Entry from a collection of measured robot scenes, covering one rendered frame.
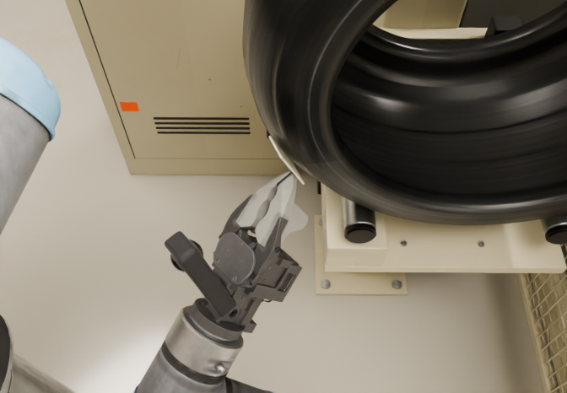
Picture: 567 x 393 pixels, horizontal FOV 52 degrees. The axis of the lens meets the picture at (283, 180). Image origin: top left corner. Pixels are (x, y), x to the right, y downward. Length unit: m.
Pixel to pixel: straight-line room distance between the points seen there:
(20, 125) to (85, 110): 1.86
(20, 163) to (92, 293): 1.46
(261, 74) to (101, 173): 1.51
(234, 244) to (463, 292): 1.21
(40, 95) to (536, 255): 0.77
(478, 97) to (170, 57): 0.86
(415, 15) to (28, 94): 0.73
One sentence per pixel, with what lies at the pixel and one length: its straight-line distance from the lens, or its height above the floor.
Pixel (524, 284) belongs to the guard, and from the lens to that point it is 1.53.
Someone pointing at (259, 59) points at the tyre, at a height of 1.21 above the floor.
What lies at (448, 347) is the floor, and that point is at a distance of 1.76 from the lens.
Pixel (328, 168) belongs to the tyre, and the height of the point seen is 1.07.
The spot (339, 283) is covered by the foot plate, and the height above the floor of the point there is 0.01.
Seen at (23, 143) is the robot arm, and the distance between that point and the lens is 0.40.
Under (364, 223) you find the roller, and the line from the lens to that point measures 0.81.
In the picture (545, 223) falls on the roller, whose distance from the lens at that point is 0.90.
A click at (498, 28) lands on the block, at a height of 0.99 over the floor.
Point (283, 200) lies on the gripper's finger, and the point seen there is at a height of 1.04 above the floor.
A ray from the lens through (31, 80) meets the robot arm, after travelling 0.42.
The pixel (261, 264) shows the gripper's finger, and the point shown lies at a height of 1.00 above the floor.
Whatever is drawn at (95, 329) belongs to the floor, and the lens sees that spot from 1.80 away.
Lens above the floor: 1.62
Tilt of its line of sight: 56 degrees down
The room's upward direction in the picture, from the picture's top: straight up
